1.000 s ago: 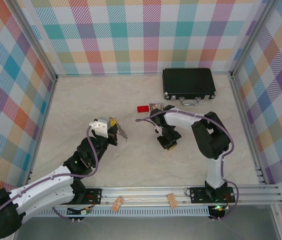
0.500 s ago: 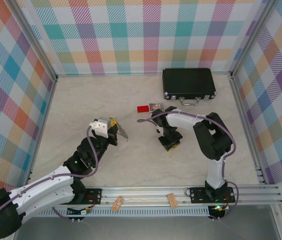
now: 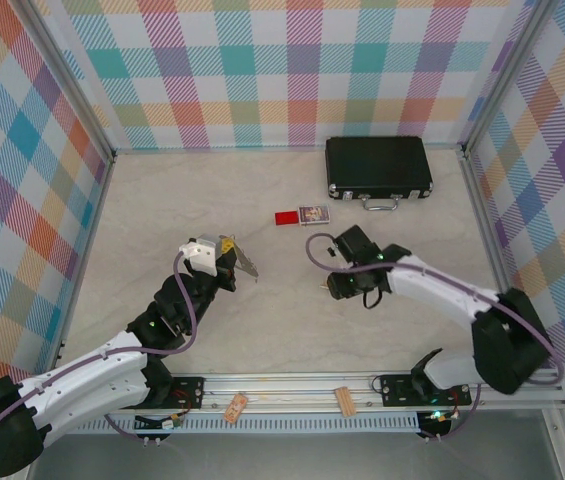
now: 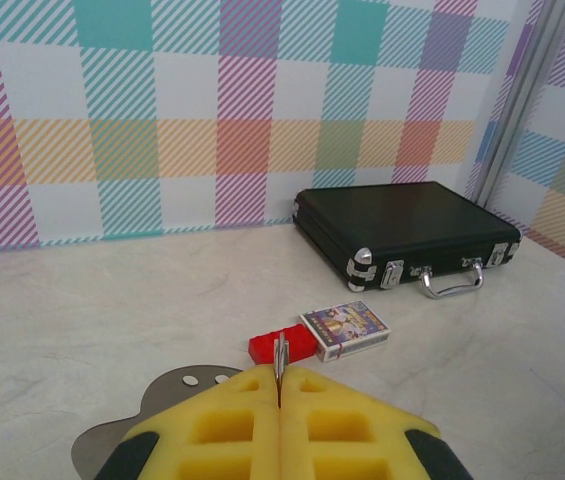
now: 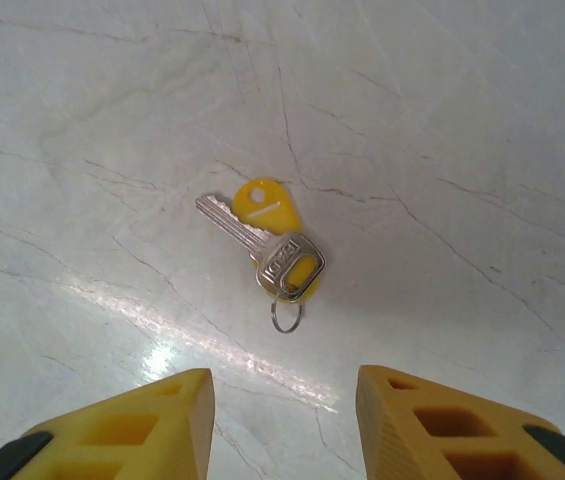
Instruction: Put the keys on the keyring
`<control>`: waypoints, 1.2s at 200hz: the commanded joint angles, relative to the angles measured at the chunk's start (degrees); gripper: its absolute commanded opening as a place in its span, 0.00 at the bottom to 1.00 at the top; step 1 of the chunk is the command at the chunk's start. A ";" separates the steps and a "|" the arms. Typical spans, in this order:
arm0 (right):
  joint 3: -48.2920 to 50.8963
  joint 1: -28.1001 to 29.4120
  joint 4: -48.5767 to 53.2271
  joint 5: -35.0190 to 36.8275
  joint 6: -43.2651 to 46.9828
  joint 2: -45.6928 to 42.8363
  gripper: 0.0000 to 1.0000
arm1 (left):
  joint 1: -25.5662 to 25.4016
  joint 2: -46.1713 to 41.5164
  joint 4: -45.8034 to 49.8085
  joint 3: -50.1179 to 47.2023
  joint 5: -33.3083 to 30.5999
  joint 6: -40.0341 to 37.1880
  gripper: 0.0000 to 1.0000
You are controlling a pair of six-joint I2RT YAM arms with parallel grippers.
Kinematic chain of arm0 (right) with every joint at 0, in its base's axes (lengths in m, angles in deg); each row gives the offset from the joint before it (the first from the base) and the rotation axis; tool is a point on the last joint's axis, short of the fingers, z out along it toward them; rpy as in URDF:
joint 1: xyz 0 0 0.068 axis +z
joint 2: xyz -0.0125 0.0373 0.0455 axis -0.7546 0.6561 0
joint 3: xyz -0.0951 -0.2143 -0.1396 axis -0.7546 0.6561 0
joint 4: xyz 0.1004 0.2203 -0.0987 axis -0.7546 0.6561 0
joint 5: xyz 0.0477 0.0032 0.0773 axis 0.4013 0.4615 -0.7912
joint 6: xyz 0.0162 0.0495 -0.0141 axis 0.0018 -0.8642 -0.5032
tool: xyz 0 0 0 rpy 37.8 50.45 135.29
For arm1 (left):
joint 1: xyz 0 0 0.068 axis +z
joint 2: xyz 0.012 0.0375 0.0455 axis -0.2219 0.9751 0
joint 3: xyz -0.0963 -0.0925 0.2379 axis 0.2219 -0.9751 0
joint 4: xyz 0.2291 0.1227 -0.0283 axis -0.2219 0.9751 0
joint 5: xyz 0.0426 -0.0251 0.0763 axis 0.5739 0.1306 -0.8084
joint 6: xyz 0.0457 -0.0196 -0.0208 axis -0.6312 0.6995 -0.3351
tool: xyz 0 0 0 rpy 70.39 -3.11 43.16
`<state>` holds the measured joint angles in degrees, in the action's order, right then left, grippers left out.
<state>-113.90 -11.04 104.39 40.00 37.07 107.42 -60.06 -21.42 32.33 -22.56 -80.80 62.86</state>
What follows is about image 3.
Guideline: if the playing card box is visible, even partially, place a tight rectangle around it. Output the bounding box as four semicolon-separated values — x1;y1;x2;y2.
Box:
297;204;332;229

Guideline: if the yellow power connector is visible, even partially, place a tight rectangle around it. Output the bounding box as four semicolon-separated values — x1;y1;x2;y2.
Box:
134;413;184;432

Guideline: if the small wooden mousetrap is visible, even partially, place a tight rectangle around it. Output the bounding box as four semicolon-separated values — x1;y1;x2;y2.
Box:
224;393;249;424

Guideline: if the small wooden block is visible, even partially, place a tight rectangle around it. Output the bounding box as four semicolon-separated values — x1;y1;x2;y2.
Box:
334;386;357;417

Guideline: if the black briefcase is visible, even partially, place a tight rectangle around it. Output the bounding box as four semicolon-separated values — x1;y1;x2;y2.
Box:
324;135;435;212

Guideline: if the grey metal sheet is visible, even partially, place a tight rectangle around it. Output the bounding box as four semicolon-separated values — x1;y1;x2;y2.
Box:
26;432;563;480

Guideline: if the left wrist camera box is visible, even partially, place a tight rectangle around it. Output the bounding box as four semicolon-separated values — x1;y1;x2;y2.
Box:
179;233;227;277

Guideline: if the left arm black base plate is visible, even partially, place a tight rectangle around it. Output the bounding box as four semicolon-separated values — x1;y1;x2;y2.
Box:
146;374;206;411

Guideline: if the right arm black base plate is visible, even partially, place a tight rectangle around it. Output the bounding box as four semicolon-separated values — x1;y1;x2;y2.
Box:
379;372;473;409

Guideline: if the aluminium side rail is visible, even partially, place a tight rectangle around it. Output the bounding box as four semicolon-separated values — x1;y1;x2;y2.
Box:
459;149;536;369
50;149;117;376

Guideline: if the aluminium mounting rail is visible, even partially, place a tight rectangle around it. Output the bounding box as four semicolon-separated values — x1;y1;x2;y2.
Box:
15;369;565;416

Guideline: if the black round cable mount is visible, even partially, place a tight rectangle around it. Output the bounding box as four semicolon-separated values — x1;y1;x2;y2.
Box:
134;428;173;447
417;409;456;444

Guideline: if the white slotted cable duct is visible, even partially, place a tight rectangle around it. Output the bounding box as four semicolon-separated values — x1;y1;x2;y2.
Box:
41;412;421;435

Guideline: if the aluminium frame post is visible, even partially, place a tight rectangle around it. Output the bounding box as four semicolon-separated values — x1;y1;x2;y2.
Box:
11;0;116;164
461;0;558;159

